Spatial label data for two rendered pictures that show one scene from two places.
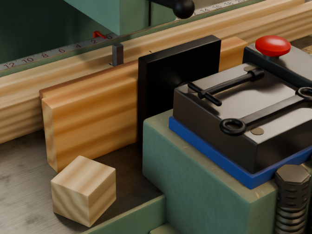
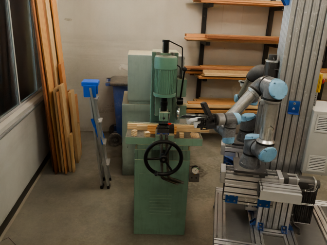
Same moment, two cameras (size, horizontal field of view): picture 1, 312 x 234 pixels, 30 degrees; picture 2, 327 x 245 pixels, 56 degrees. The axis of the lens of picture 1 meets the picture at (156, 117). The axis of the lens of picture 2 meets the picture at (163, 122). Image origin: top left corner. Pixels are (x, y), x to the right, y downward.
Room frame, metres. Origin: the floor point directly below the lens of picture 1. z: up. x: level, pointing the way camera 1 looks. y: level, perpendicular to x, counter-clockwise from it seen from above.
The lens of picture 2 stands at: (-1.41, -1.34, 1.78)
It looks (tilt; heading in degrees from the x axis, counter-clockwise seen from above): 19 degrees down; 35
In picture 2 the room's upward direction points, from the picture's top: 3 degrees clockwise
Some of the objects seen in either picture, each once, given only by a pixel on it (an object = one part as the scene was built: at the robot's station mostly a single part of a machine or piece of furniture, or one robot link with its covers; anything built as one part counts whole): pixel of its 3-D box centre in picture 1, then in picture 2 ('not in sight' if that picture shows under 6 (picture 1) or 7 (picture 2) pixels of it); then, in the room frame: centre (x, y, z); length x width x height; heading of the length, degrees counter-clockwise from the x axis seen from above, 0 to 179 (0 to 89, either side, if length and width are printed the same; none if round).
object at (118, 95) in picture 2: not in sight; (128, 110); (1.86, 1.58, 0.48); 0.64 x 0.54 x 0.97; 133
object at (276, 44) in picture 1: (272, 45); not in sight; (0.45, -0.10, 1.02); 0.03 x 0.03 x 0.01
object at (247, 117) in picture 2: not in sight; (248, 121); (1.04, -0.50, 0.98); 0.13 x 0.12 x 0.14; 130
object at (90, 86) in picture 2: not in sight; (97, 134); (0.70, 0.98, 0.58); 0.27 x 0.25 x 1.16; 131
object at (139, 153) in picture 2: not in sight; (161, 141); (0.66, 0.11, 0.76); 0.57 x 0.45 x 0.09; 37
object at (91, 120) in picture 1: (153, 99); (161, 129); (0.50, 0.00, 0.94); 0.23 x 0.02 x 0.07; 127
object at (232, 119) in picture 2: not in sight; (230, 119); (0.30, -0.65, 1.21); 0.11 x 0.08 x 0.09; 141
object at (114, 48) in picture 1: (117, 65); not in sight; (0.56, 0.04, 0.94); 0.01 x 0.01 x 0.05; 37
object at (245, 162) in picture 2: not in sight; (250, 158); (0.59, -0.71, 0.87); 0.15 x 0.15 x 0.10
